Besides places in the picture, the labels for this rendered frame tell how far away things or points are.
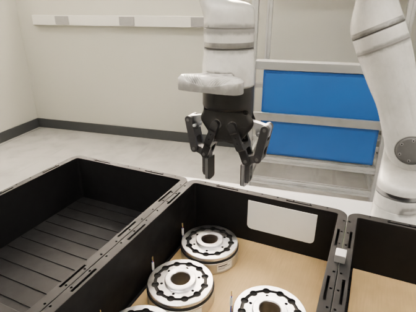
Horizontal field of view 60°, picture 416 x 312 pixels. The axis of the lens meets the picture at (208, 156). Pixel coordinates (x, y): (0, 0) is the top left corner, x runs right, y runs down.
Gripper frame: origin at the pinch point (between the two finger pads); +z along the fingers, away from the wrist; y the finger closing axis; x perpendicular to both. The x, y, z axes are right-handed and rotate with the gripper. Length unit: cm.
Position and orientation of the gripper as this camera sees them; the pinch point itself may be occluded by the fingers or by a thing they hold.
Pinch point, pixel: (226, 172)
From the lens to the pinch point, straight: 57.5
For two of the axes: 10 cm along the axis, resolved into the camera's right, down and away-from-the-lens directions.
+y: -9.0, -1.6, 4.1
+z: 0.1, 9.2, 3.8
